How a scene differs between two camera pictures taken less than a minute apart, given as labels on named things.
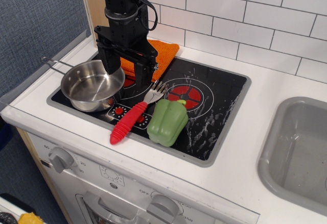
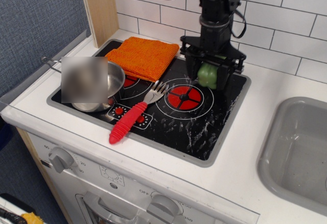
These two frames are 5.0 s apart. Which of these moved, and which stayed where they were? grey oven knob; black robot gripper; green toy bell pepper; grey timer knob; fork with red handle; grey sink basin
Moved: green toy bell pepper; black robot gripper
Stayed: grey timer knob; fork with red handle; grey oven knob; grey sink basin
